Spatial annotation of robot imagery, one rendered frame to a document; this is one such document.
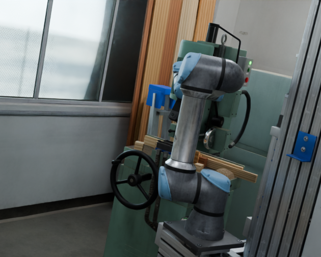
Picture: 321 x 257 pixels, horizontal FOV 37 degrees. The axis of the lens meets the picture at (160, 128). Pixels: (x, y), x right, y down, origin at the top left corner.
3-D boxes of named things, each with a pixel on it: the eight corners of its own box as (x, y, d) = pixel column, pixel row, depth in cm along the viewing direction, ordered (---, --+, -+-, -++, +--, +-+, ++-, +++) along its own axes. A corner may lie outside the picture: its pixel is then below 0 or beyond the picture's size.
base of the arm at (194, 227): (231, 239, 180) (237, 214, 178) (200, 242, 171) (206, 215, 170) (206, 222, 192) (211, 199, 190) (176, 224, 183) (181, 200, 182)
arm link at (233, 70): (258, 61, 169) (222, 82, 217) (228, 55, 168) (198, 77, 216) (252, 94, 168) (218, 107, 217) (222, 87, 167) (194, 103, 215)
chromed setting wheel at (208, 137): (200, 149, 258) (205, 127, 256) (210, 147, 269) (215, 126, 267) (205, 151, 257) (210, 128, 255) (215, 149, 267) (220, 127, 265)
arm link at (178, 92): (201, 88, 205) (199, 75, 214) (176, 83, 204) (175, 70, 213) (196, 103, 210) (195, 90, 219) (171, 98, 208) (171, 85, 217)
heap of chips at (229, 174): (207, 175, 231) (209, 168, 231) (220, 172, 243) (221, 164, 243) (224, 181, 227) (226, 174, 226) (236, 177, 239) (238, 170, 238)
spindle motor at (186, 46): (162, 97, 251) (175, 37, 245) (180, 97, 266) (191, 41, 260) (191, 105, 242) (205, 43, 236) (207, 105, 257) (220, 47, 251)
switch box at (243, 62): (230, 84, 269) (237, 55, 266) (237, 84, 277) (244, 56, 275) (240, 86, 266) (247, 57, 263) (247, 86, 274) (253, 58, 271)
